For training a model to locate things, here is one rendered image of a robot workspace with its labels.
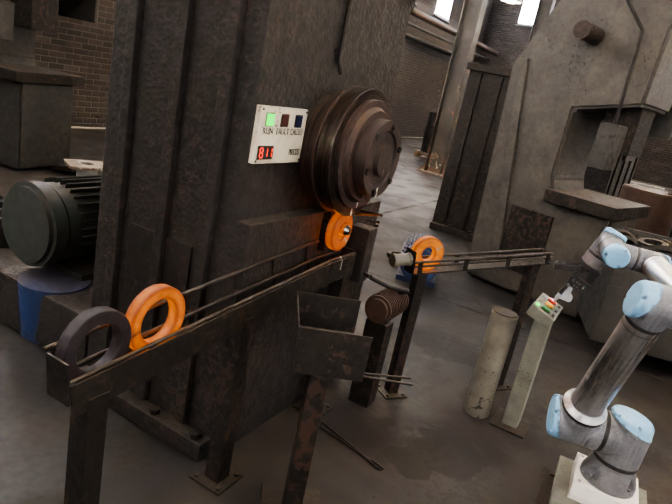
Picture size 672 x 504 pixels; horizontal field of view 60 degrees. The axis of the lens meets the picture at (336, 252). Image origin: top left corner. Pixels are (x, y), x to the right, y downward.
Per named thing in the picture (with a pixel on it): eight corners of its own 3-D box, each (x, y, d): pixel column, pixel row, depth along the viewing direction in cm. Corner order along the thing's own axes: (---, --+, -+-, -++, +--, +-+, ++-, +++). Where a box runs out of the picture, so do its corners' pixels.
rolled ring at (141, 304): (158, 364, 155) (150, 359, 156) (196, 304, 161) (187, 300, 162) (118, 340, 139) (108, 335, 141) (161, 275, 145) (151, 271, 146)
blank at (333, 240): (320, 232, 215) (328, 235, 214) (341, 201, 222) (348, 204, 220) (329, 256, 228) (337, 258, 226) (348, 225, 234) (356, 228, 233)
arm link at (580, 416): (589, 458, 207) (700, 315, 158) (540, 442, 209) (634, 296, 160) (588, 423, 218) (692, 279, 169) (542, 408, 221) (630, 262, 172)
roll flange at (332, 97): (366, 85, 234) (343, 198, 248) (301, 75, 194) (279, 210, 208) (388, 90, 230) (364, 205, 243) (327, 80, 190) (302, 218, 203)
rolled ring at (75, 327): (131, 299, 138) (122, 294, 140) (61, 329, 123) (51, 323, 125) (132, 364, 146) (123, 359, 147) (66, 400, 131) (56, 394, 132)
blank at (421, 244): (415, 274, 263) (419, 276, 260) (404, 246, 256) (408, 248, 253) (444, 257, 265) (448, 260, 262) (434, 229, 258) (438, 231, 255)
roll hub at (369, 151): (396, 119, 220) (380, 191, 228) (361, 117, 196) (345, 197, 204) (409, 122, 217) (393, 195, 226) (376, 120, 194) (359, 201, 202)
